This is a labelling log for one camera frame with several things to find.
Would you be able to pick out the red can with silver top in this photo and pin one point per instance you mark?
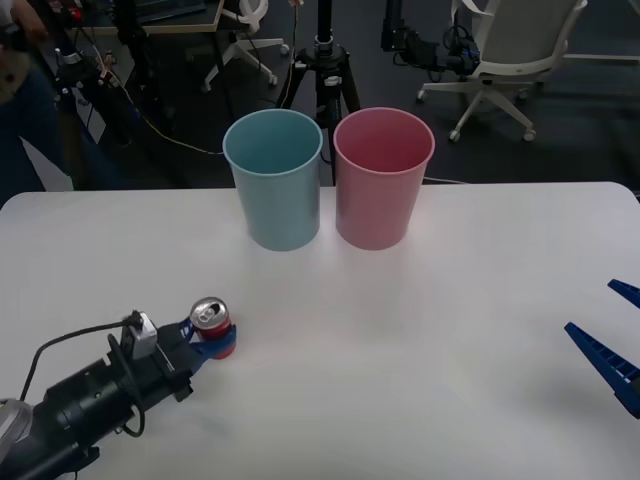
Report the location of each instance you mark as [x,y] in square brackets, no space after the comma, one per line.
[212,320]

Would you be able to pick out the person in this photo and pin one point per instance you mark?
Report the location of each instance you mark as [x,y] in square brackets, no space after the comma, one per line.
[30,115]

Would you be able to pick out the white office chair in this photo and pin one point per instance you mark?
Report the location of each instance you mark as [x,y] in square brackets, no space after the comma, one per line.
[250,45]
[515,55]

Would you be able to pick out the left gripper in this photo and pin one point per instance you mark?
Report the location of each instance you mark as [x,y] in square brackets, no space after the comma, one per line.
[172,357]

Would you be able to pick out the black tripod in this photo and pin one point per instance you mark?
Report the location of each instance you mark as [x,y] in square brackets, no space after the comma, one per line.
[325,70]

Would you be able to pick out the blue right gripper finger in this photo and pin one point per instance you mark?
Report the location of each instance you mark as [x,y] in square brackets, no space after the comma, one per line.
[612,367]
[627,291]

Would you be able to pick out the pink plastic bin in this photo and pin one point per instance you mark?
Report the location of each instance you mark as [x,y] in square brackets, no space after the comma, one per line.
[380,205]

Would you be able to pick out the black stand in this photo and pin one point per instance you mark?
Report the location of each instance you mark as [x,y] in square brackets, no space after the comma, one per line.
[107,95]

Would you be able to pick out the wooden desk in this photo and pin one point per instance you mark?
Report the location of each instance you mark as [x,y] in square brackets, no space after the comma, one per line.
[165,20]

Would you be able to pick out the pale blue plastic bin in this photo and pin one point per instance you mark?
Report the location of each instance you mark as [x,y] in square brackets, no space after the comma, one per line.
[280,205]

